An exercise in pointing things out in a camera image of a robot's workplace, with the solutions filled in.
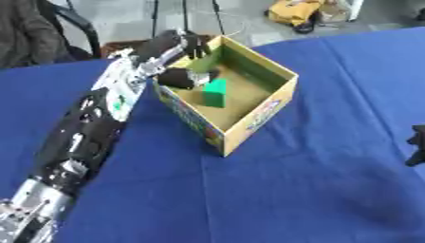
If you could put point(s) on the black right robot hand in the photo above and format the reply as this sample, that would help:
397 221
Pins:
418 145

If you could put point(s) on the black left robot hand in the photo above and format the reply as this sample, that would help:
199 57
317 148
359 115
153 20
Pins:
166 47

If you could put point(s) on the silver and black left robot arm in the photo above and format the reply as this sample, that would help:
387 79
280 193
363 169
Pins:
88 126

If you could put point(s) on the tan cardboard box green inside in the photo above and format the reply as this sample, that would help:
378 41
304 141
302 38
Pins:
232 91

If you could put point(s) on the black tripod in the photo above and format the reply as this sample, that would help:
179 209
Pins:
185 15

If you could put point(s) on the green rectangular block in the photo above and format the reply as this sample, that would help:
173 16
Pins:
214 94

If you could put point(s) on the black chair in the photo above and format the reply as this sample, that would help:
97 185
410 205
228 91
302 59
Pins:
77 28

